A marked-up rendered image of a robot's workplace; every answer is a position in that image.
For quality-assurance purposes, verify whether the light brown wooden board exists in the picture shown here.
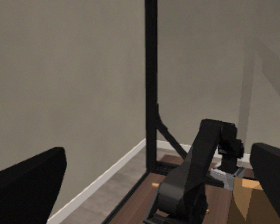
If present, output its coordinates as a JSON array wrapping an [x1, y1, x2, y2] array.
[[227, 177, 280, 224]]

